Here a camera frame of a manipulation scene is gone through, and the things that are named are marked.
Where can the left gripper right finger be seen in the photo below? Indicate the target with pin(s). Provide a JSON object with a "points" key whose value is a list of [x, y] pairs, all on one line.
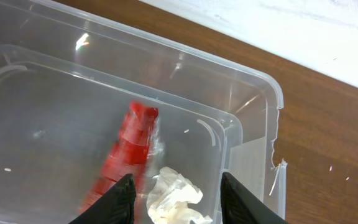
{"points": [[240, 206]]}

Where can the white napkin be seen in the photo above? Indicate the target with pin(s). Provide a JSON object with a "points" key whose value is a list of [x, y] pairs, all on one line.
{"points": [[167, 202]]}

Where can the clear plastic bin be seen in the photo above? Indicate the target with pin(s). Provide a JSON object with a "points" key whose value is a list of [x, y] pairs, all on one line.
{"points": [[67, 79]]}

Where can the red ketchup packet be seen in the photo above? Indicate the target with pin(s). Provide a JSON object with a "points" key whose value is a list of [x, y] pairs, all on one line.
{"points": [[130, 153]]}

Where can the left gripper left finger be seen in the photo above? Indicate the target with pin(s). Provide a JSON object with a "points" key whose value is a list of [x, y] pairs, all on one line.
{"points": [[116, 206]]}

